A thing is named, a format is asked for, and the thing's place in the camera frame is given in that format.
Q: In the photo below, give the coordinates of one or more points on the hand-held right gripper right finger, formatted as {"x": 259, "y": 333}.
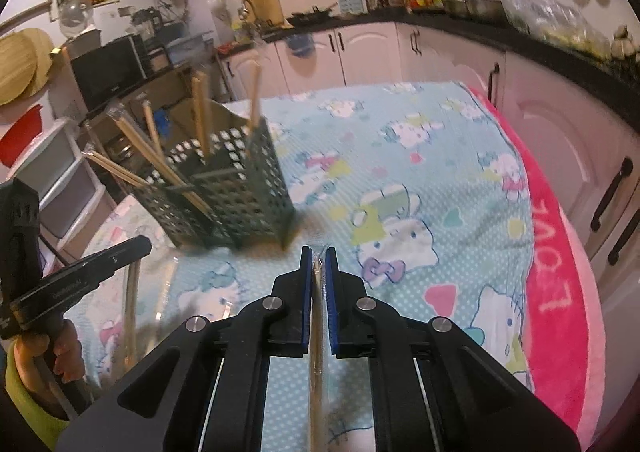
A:
{"x": 332, "y": 312}

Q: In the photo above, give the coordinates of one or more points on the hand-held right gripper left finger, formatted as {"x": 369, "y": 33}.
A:
{"x": 303, "y": 312}

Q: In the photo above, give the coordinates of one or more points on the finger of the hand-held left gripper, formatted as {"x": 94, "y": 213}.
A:
{"x": 120, "y": 252}

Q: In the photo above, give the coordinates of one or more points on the plastic-wrapped wooden chopstick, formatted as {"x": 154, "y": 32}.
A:
{"x": 151, "y": 129}
{"x": 150, "y": 156}
{"x": 317, "y": 382}
{"x": 131, "y": 312}
{"x": 255, "y": 96}
{"x": 115, "y": 169}
{"x": 201, "y": 116}

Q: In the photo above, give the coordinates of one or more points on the green perforated utensil holder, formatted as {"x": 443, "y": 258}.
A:
{"x": 240, "y": 202}

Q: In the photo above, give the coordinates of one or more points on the person's left forearm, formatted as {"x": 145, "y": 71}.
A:
{"x": 25, "y": 412}

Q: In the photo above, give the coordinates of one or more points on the person's left hand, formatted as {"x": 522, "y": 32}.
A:
{"x": 67, "y": 352}

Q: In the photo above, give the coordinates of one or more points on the plastic drawer unit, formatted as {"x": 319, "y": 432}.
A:
{"x": 65, "y": 171}

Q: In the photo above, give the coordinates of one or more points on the red plastic basin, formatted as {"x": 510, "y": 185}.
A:
{"x": 20, "y": 134}

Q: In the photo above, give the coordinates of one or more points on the blue canister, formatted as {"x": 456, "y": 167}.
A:
{"x": 160, "y": 121}

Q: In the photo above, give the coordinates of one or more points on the cartoon cat printed blanket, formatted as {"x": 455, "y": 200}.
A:
{"x": 400, "y": 156}

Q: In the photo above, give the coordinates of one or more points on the round wooden boards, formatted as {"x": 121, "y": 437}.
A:
{"x": 20, "y": 64}

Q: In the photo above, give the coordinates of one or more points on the black microwave oven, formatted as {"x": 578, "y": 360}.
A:
{"x": 107, "y": 66}

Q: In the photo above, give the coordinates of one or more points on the blue plastic basket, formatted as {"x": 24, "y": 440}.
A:
{"x": 187, "y": 47}

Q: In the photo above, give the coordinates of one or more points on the pink blanket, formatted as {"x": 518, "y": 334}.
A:
{"x": 550, "y": 257}

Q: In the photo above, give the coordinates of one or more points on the blender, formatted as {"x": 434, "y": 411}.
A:
{"x": 145, "y": 24}

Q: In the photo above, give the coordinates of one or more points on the round glass lid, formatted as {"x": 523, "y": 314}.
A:
{"x": 76, "y": 16}

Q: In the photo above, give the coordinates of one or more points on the blue hanging bag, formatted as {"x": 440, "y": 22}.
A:
{"x": 300, "y": 45}

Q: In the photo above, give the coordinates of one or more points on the wooden cutting board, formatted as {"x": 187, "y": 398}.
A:
{"x": 262, "y": 1}

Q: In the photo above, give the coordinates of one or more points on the black wok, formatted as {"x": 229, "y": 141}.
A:
{"x": 312, "y": 15}

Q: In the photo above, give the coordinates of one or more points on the blue knife block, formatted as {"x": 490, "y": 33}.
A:
{"x": 350, "y": 1}

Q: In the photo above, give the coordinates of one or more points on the black kitchen countertop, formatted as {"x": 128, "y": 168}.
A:
{"x": 500, "y": 34}

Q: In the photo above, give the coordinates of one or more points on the steel pot with lid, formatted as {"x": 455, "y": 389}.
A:
{"x": 482, "y": 6}

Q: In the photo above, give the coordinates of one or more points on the clear plastic bag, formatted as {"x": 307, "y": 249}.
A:
{"x": 545, "y": 14}

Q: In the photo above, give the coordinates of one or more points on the pile of ginger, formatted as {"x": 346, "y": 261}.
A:
{"x": 622, "y": 44}

